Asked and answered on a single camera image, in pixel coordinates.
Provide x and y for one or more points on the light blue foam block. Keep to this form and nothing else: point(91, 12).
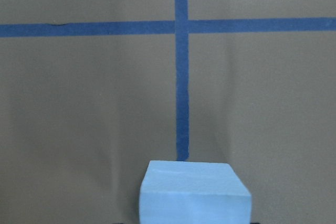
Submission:
point(193, 192)

